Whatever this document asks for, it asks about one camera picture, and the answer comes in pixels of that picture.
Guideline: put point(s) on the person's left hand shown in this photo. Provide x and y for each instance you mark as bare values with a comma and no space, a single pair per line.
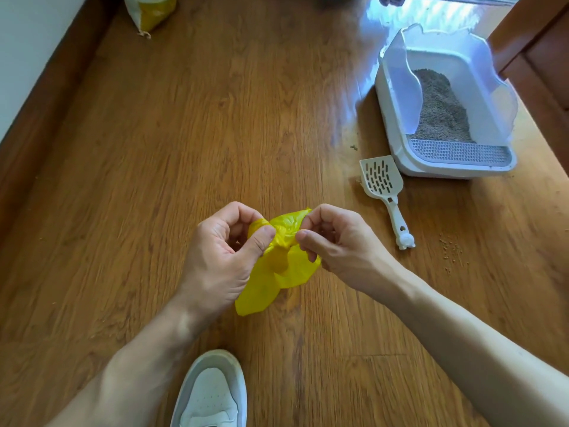
211,262

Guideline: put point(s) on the person's right hand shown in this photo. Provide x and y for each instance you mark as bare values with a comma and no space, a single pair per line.
351,253

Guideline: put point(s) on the person's right thumb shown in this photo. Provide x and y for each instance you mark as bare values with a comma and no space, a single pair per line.
313,246

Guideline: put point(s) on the person's left thumb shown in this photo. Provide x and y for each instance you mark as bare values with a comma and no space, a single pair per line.
260,244

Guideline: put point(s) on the yellow plastic bag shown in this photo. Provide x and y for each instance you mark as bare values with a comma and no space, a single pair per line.
284,262

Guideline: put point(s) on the person's left forearm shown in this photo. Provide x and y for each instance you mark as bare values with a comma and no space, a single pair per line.
133,364

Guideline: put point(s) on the person's right forearm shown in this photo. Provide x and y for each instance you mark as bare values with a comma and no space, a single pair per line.
480,346

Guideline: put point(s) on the white litter scoop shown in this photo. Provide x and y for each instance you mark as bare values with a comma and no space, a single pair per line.
384,191

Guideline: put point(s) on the white sneaker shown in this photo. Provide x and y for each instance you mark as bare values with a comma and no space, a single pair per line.
211,391

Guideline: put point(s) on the grey cat litter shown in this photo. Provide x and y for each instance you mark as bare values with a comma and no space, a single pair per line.
442,108

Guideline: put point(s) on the white litter box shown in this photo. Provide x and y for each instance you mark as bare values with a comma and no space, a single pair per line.
444,106

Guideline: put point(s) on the wooden baseboard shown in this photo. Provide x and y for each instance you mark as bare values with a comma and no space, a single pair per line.
49,106

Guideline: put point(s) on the yellow and white sack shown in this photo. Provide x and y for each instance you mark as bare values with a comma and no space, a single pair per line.
149,13

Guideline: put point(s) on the wooden door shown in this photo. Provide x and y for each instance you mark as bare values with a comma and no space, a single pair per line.
538,71

